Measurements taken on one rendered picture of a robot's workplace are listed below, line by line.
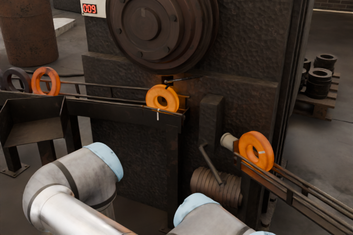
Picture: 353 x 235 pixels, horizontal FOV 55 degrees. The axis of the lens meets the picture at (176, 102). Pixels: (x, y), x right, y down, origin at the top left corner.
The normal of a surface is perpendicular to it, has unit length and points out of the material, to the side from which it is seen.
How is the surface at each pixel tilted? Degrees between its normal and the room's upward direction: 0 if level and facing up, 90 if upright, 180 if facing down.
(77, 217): 19
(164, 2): 90
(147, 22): 90
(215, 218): 9
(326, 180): 0
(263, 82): 0
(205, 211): 6
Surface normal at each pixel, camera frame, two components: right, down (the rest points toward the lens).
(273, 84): 0.00, -0.89
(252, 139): -0.86, 0.23
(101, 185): 0.68, 0.26
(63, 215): -0.47, -0.69
